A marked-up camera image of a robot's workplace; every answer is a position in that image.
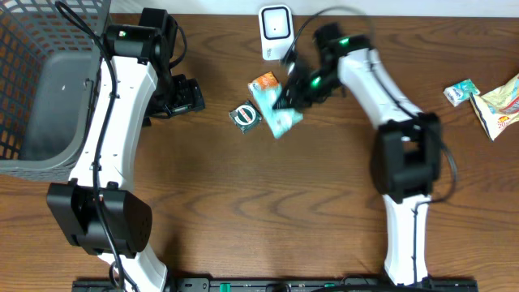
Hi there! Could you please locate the orange white small box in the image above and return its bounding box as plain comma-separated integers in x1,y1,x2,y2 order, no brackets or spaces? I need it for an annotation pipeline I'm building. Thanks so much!
248,71,281,93

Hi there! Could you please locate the teal snack packet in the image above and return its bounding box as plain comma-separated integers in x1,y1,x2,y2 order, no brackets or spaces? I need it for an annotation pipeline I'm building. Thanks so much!
248,83,303,139

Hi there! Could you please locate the green Zam-Buk tin box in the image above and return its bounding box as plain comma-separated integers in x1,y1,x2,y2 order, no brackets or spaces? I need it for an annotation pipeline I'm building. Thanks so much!
229,100,263,134

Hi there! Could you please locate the small teal tissue packet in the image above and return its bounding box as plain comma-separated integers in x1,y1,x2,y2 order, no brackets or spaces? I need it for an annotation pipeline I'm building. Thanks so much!
443,79,481,107

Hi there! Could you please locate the yellow white snack bag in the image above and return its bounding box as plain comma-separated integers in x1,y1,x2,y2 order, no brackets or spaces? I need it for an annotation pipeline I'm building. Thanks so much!
470,75,518,141

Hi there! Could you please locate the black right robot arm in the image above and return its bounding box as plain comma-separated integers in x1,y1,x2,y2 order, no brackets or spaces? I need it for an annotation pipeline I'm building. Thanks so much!
273,23,441,286

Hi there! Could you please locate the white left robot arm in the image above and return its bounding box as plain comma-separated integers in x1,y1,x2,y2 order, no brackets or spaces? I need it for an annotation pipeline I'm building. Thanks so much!
46,8,204,291

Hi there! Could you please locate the white barcode scanner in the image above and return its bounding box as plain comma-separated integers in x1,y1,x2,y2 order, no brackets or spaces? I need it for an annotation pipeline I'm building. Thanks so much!
258,4,294,61

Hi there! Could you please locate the black plastic mesh basket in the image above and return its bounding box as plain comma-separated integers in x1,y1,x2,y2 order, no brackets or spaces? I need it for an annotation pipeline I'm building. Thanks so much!
1,0,101,182

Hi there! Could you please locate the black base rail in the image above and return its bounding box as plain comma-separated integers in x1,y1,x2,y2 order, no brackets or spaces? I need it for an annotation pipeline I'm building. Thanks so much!
71,277,480,292

